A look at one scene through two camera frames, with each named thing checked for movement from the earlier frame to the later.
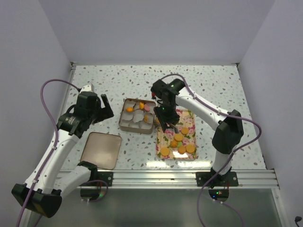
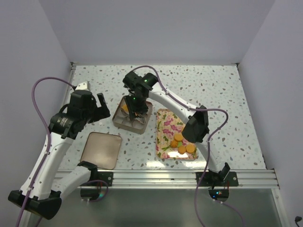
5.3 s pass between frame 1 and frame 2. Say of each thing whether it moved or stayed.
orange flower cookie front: stayed
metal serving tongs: moved
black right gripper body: moved
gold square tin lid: stayed
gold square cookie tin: moved
